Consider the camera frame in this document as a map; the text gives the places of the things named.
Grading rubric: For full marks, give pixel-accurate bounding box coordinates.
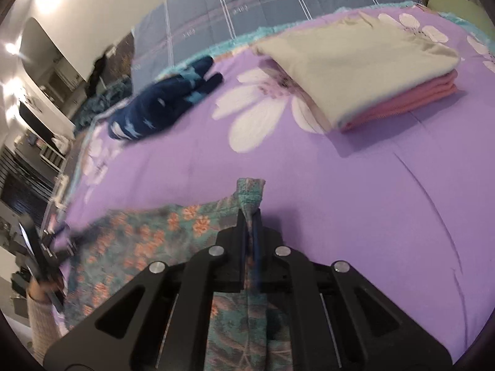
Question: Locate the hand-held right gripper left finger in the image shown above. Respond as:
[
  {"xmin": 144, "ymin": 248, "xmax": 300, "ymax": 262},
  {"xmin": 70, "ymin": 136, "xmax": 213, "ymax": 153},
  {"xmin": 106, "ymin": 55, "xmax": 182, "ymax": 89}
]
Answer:
[{"xmin": 42, "ymin": 209, "xmax": 248, "ymax": 371}]

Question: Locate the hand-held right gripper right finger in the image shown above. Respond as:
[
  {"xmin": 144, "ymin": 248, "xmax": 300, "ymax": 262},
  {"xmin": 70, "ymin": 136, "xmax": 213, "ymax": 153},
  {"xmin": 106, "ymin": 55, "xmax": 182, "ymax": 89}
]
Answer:
[{"xmin": 247, "ymin": 214, "xmax": 454, "ymax": 371}]

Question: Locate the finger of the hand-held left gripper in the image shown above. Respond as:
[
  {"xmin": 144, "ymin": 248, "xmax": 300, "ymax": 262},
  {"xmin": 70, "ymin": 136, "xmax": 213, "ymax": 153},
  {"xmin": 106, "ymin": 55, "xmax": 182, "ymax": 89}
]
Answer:
[{"xmin": 45, "ymin": 230, "xmax": 85, "ymax": 261}]

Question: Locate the teal floral shirt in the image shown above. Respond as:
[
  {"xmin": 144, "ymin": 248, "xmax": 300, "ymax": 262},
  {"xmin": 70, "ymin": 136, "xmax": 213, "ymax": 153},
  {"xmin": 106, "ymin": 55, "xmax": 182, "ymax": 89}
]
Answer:
[{"xmin": 54, "ymin": 178, "xmax": 295, "ymax": 371}]

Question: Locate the person's left forearm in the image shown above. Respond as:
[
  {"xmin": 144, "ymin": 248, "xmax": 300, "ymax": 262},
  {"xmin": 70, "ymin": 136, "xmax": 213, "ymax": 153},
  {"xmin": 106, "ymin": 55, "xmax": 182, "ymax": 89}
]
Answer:
[{"xmin": 25, "ymin": 278, "xmax": 67, "ymax": 362}]

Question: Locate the purple floral bedsheet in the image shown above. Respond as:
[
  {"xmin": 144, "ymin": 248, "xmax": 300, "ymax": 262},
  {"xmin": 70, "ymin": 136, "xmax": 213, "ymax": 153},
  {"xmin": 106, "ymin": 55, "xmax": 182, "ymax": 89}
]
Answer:
[{"xmin": 50, "ymin": 6, "xmax": 495, "ymax": 365}]

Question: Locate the dark teal fleece blanket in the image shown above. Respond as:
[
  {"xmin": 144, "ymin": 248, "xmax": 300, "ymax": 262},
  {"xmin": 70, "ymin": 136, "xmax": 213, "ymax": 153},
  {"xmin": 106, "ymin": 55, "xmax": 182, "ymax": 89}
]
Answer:
[{"xmin": 75, "ymin": 75, "xmax": 133, "ymax": 132}]

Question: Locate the navy star print blanket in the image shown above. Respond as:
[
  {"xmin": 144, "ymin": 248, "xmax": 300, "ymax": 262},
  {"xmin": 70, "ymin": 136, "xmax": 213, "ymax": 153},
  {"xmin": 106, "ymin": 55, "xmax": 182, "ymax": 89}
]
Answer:
[{"xmin": 107, "ymin": 56, "xmax": 225, "ymax": 141}]

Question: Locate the black garment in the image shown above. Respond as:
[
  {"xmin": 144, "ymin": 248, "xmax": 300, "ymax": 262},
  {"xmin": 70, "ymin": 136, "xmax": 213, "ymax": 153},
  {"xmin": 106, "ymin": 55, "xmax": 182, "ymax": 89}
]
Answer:
[{"xmin": 87, "ymin": 46, "xmax": 117, "ymax": 96}]

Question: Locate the pink folded cloth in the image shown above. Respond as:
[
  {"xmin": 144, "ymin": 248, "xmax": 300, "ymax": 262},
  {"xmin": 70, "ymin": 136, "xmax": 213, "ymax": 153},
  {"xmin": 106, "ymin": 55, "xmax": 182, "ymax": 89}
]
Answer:
[{"xmin": 339, "ymin": 70, "xmax": 459, "ymax": 134}]

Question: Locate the beige folded cloth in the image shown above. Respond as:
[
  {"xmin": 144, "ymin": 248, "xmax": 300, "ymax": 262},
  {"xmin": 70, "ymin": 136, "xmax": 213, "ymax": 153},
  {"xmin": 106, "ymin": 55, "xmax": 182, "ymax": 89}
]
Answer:
[{"xmin": 251, "ymin": 11, "xmax": 462, "ymax": 131}]

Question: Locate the blue plaid pillow cover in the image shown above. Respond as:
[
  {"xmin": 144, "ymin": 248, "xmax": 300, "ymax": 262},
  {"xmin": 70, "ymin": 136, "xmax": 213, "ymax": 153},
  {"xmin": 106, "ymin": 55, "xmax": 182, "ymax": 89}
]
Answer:
[{"xmin": 131, "ymin": 0, "xmax": 425, "ymax": 79}]

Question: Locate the green pillow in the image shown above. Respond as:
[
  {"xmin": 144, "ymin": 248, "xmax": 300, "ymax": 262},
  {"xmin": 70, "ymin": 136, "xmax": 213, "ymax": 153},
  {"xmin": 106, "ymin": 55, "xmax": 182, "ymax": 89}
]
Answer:
[{"xmin": 427, "ymin": 0, "xmax": 495, "ymax": 44}]

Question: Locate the arched wall niche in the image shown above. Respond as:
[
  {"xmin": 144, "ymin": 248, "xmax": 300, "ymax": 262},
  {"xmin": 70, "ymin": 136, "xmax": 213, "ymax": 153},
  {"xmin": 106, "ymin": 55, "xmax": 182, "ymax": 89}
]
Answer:
[{"xmin": 19, "ymin": 17, "xmax": 90, "ymax": 90}]

